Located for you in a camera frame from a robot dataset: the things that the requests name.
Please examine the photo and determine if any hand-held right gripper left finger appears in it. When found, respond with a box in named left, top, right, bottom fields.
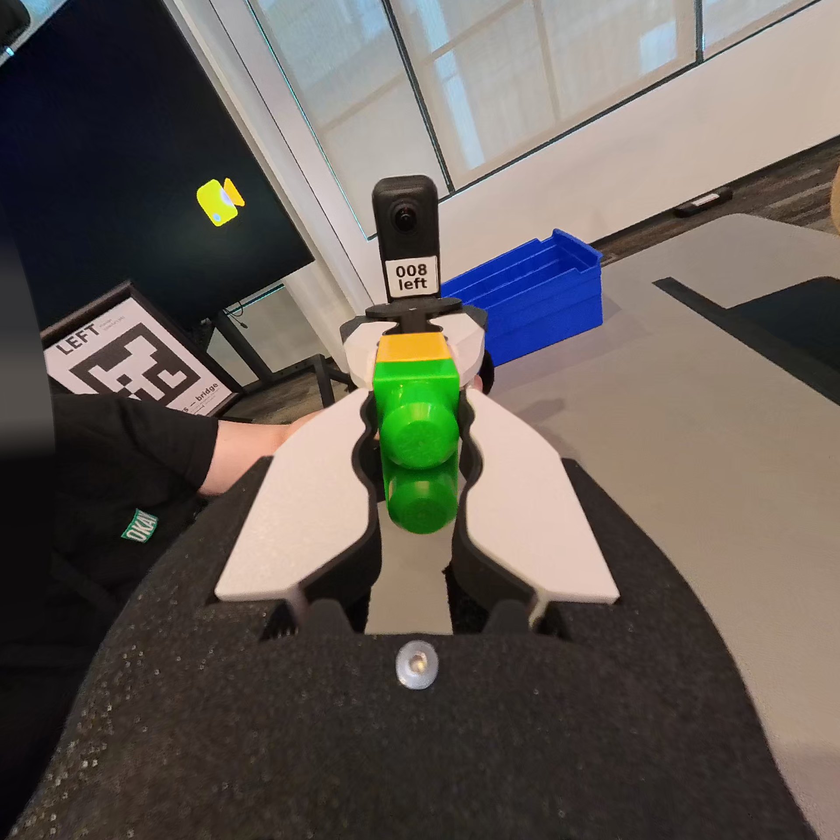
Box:
left=214, top=390, right=383, bottom=631

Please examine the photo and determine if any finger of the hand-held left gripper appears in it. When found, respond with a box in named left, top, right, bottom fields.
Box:
left=341, top=318, right=382, bottom=389
left=446, top=322, right=487, bottom=388

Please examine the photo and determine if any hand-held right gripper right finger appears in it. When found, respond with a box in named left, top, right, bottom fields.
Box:
left=449, top=387, right=621, bottom=631

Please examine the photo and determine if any orange toy block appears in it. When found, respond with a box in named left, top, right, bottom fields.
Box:
left=375, top=333, right=454, bottom=363

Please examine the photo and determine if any green two-stud toy block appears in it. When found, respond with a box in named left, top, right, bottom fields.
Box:
left=372, top=357, right=463, bottom=534

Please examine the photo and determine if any blue plastic bin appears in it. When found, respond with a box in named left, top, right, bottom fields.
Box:
left=440, top=228, right=603, bottom=367

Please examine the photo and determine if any grey desk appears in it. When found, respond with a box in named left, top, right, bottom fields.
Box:
left=367, top=213, right=840, bottom=840

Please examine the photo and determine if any black monitor stand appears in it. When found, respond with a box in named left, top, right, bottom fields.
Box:
left=197, top=282, right=349, bottom=408

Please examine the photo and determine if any white framed window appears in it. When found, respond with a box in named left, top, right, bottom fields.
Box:
left=249, top=0, right=821, bottom=193

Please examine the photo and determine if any framed marker sign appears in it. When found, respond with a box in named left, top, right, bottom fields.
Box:
left=41, top=282, right=244, bottom=419

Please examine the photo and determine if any small black floor device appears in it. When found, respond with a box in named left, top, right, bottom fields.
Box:
left=675, top=187, right=734, bottom=217

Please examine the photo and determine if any black monitor screen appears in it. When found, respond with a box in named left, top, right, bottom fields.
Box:
left=0, top=0, right=316, bottom=330

